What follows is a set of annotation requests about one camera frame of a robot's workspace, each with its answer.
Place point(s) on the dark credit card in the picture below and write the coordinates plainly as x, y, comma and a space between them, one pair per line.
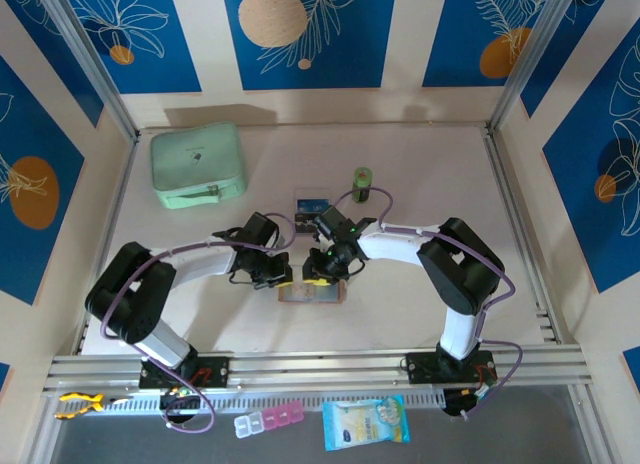
304, 224

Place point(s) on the blue credit card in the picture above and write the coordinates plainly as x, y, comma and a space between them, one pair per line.
310, 205

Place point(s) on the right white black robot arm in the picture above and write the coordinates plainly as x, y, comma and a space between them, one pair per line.
395, 246

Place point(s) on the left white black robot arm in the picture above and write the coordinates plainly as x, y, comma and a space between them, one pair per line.
205, 266

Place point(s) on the clear acrylic card stand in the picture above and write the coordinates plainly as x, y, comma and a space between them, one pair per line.
312, 191

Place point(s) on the green cylindrical can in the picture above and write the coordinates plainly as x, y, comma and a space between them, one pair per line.
362, 176

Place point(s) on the pink white pill organizer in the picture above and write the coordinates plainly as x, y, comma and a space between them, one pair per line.
270, 418

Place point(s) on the mint green zipper pouch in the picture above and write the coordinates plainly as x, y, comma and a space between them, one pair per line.
190, 154

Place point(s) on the blue snack packet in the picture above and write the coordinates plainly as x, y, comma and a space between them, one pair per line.
360, 426

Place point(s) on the aluminium front rail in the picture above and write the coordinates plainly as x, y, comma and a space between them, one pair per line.
310, 366

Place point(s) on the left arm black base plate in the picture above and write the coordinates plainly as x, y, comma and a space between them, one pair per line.
215, 371

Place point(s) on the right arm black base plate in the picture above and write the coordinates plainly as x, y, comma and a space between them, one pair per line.
420, 366

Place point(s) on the aluminium side rail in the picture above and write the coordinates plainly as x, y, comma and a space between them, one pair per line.
514, 204
118, 204

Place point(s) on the blue floral wall poster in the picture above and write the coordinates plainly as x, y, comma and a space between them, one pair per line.
590, 209
450, 44
350, 59
4, 376
50, 259
575, 49
632, 364
165, 59
60, 56

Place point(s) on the aluminium corner post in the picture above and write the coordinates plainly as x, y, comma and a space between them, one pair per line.
534, 59
89, 59

